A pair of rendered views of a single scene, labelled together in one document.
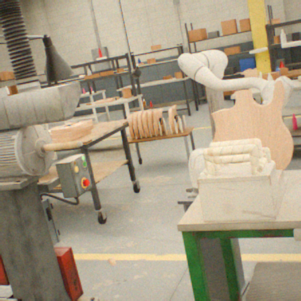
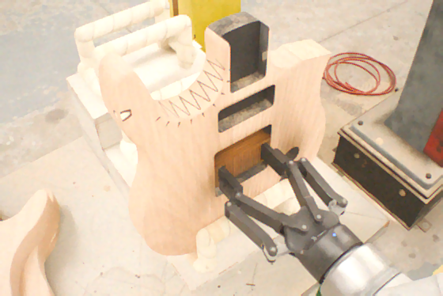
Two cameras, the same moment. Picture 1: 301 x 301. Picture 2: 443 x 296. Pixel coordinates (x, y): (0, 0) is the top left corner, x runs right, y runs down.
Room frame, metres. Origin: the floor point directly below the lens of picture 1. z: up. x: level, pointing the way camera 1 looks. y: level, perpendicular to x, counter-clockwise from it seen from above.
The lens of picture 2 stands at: (2.01, -0.82, 1.64)
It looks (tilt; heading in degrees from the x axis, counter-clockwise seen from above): 49 degrees down; 119
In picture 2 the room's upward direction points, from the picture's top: straight up
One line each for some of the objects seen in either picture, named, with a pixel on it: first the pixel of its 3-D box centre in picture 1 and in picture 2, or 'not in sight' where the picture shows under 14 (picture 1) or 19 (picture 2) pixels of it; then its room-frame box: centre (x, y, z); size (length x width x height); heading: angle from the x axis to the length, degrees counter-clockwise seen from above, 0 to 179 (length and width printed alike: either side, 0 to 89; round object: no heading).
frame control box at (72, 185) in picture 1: (62, 183); not in sight; (2.29, 0.52, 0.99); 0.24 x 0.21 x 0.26; 66
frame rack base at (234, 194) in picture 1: (239, 192); (145, 102); (1.53, -0.30, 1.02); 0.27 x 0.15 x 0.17; 65
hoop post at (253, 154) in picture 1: (254, 160); (88, 55); (1.45, -0.35, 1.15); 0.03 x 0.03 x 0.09
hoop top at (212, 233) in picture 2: not in sight; (248, 212); (1.85, -0.45, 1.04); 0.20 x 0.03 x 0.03; 64
